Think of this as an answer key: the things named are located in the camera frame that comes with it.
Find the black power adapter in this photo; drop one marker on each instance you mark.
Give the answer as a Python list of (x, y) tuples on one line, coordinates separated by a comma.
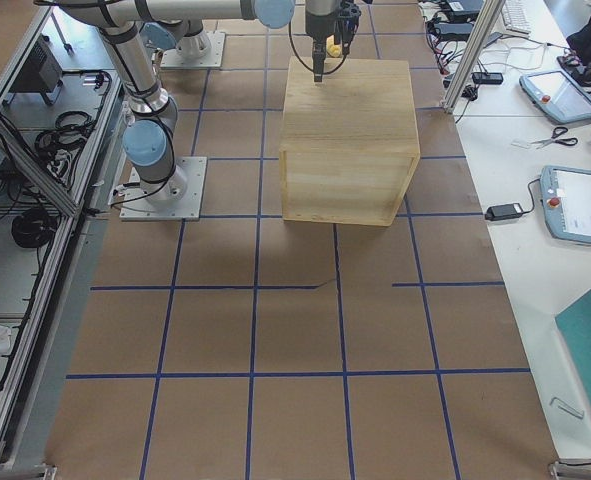
[(502, 212)]

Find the teach pendant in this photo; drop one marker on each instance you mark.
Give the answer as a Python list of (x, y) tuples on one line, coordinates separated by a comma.
[(566, 201), (557, 95)]

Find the black power supply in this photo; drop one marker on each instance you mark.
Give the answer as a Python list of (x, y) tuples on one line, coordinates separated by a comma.
[(461, 11)]

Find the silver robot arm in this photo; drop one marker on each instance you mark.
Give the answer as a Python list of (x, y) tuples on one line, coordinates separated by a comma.
[(148, 142), (166, 31)]

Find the aluminium upright profile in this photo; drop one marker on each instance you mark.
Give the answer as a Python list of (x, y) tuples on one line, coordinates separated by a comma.
[(487, 18)]

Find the aluminium side frame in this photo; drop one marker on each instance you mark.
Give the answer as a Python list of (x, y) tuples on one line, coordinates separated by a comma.
[(48, 155)]

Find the white keyboard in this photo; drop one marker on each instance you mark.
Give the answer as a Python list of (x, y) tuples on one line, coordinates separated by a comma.
[(514, 18)]

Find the black electronics box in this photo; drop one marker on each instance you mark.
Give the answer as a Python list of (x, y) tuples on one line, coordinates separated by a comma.
[(40, 74)]

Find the far teach pendant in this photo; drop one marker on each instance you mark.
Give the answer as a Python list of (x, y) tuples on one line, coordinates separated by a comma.
[(557, 95)]

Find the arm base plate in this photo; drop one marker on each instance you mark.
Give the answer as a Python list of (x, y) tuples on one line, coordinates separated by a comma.
[(197, 52), (180, 198)]

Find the metal hex key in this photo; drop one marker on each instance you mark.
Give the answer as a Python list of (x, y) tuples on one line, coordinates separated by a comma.
[(567, 408)]

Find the black handled scissors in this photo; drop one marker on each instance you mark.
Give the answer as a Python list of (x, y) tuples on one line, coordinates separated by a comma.
[(558, 136)]

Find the light wooden drawer cabinet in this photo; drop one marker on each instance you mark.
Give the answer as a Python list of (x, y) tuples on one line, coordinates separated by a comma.
[(349, 144)]

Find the toy bread loaf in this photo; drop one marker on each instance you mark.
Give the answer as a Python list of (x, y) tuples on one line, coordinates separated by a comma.
[(333, 50)]

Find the small black device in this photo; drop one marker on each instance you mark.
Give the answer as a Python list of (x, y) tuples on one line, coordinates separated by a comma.
[(487, 78)]

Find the near teach pendant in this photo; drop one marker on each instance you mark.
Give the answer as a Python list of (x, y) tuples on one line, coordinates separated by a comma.
[(566, 201)]

